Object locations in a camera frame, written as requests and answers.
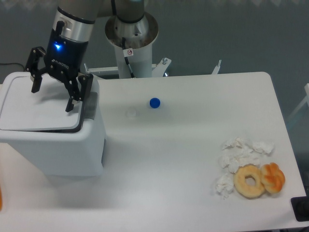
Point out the blue bottle cap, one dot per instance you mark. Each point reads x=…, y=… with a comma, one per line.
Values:
x=154, y=103

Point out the white table frame bracket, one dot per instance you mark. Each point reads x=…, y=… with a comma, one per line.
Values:
x=158, y=70

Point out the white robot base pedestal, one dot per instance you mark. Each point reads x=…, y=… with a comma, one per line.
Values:
x=132, y=43

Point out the white stand at right edge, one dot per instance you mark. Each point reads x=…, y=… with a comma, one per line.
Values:
x=299, y=111

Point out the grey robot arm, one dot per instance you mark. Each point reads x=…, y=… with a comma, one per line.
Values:
x=72, y=29

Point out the orange object at left edge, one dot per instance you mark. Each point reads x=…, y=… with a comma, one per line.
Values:
x=1, y=200

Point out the white trash can lid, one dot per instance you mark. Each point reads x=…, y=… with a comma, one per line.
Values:
x=22, y=110

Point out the large crumpled white tissue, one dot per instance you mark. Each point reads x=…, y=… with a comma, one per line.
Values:
x=239, y=152

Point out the orange glazed twisted bun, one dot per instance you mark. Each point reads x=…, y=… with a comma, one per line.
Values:
x=272, y=178

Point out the black device at table edge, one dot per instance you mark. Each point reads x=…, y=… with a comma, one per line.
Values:
x=300, y=207

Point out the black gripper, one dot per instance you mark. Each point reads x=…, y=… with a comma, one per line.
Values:
x=62, y=61

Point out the small crumpled white tissue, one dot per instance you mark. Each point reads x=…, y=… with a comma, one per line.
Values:
x=225, y=185

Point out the plain ring donut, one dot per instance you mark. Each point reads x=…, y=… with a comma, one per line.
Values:
x=247, y=181

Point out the white trash can body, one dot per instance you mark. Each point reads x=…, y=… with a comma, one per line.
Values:
x=75, y=152

